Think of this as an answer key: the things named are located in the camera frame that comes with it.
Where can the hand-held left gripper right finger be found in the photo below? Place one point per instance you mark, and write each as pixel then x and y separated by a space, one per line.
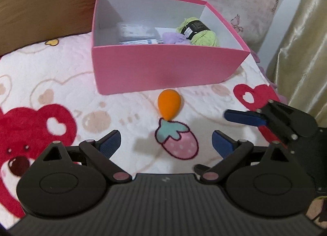
pixel 222 145

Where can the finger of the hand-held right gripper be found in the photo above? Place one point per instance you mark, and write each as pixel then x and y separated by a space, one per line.
pixel 242 117

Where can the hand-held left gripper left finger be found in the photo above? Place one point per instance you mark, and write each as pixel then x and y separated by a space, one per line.
pixel 109 144

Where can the orange makeup sponge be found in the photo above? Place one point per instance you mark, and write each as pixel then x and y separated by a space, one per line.
pixel 169 104

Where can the pink cardboard box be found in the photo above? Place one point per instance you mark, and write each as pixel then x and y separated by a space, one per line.
pixel 166 69

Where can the green yarn ball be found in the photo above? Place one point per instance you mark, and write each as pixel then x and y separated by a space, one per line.
pixel 204 35

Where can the purple plush toy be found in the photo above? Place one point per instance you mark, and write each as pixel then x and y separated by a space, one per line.
pixel 175 38

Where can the white tissue pack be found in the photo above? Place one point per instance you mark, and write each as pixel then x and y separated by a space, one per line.
pixel 141 42

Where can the blue wet wipes packet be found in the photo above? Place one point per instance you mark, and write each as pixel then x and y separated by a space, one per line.
pixel 135 31

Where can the person's right hand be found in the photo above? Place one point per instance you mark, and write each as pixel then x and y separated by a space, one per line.
pixel 316 207

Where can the bear printed blanket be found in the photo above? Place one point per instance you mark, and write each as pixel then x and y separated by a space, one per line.
pixel 63 85

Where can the gold curtain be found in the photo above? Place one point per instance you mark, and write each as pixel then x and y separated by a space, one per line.
pixel 301 46

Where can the brown cushion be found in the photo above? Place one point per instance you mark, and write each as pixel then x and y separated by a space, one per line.
pixel 46 8

